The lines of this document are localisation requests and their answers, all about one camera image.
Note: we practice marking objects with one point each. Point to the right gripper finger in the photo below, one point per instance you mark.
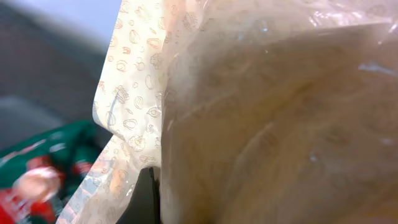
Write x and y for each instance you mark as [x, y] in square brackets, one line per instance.
[144, 205]

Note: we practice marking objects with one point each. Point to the grey plastic basket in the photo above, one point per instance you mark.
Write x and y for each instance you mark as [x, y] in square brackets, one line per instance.
[47, 79]

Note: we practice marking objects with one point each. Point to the green Nescafe bag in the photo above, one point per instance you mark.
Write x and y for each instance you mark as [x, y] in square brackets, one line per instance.
[40, 175]

